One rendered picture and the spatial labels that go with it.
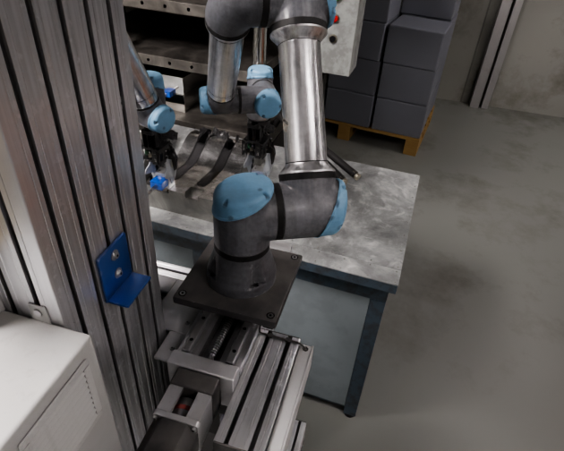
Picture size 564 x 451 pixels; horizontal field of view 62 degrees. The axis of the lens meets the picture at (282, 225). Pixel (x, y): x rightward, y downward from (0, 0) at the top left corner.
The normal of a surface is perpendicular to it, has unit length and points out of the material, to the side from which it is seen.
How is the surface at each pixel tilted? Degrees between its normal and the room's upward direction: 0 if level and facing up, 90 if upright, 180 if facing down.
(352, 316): 90
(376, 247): 0
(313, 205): 56
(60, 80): 90
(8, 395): 0
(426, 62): 90
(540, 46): 90
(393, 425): 0
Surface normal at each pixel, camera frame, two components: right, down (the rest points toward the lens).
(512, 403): 0.06, -0.80
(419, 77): -0.38, 0.53
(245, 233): 0.13, 0.59
